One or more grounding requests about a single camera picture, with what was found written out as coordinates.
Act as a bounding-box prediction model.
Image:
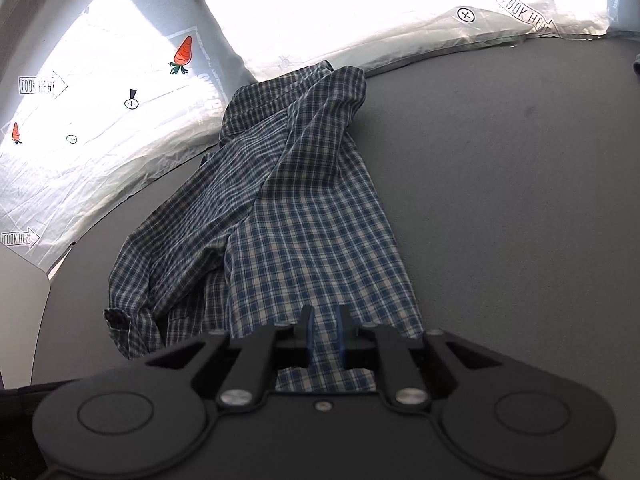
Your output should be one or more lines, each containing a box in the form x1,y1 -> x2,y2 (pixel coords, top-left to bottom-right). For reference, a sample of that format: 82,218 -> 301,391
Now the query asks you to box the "grey rounded board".
0,247 -> 51,389

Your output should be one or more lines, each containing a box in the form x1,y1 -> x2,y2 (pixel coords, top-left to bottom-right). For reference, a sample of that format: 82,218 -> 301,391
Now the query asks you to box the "blue plaid shirt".
103,61 -> 426,393

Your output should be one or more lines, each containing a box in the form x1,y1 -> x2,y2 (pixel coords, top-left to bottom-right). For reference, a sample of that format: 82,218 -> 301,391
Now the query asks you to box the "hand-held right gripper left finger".
144,305 -> 316,407

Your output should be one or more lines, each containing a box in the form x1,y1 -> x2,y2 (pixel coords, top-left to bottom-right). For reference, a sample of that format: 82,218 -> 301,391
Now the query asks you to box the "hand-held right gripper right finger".
337,305 -> 505,407

